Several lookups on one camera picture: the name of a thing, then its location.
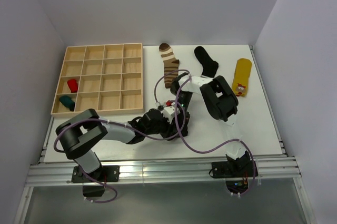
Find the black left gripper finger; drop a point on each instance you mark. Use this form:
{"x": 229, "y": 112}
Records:
{"x": 173, "y": 134}
{"x": 173, "y": 127}

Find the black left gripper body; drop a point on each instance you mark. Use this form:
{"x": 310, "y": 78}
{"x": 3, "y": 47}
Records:
{"x": 163, "y": 121}

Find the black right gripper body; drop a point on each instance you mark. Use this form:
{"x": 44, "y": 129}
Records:
{"x": 184, "y": 98}

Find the black sock with white stripes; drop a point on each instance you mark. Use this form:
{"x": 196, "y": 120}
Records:
{"x": 209, "y": 66}

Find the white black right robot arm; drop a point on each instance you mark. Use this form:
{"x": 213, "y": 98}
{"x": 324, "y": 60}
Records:
{"x": 221, "y": 104}

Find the brown striped sock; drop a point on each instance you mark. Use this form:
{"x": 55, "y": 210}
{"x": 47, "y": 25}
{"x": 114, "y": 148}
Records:
{"x": 171, "y": 64}

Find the wooden compartment tray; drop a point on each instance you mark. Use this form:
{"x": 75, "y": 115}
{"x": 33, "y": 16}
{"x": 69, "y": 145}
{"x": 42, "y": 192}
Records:
{"x": 109, "y": 77}

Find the yellow sock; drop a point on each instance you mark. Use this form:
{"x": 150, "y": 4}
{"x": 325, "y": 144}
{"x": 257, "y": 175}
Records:
{"x": 240, "y": 84}

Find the red rolled sock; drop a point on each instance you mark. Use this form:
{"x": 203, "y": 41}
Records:
{"x": 72, "y": 85}

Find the green rolled sock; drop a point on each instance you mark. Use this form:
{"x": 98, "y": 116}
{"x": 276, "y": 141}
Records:
{"x": 67, "y": 102}

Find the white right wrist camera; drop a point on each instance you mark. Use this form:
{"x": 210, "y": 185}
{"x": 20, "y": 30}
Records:
{"x": 167, "y": 110}

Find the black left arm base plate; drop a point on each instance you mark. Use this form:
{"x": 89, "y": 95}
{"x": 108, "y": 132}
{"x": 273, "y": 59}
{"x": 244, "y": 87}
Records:
{"x": 109, "y": 173}

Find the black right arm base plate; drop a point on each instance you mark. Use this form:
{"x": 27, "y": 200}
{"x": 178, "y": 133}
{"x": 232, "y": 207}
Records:
{"x": 223, "y": 170}

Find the aluminium frame rail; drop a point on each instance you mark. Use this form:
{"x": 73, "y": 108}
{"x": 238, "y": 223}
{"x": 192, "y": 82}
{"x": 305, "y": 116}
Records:
{"x": 159, "y": 171}

